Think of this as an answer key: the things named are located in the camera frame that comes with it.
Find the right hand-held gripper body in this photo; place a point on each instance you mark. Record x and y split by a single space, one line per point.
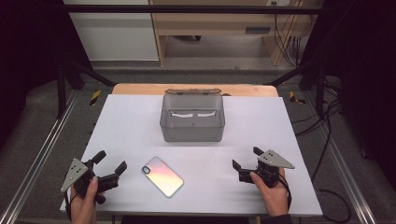
267 169

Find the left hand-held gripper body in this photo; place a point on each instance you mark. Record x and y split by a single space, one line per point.
80 174

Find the iridescent phone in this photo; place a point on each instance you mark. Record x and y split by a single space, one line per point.
162 176

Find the grey translucent plastic box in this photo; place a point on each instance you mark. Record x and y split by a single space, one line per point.
192 116

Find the person's right hand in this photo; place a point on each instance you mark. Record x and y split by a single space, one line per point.
274 196

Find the person's left hand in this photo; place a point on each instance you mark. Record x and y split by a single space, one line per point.
84 205

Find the black metal stand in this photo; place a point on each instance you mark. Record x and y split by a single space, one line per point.
319 87
62 87

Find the white cabinet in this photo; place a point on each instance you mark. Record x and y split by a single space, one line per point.
115 34

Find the dark curtain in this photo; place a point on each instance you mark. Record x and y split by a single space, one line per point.
28 46
367 77

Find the wooden desk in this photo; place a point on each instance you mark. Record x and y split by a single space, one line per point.
218 23

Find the aluminium rail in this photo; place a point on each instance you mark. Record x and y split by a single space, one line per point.
37 158
342 168

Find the black horizontal frame bar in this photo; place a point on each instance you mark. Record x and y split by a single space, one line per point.
193 9

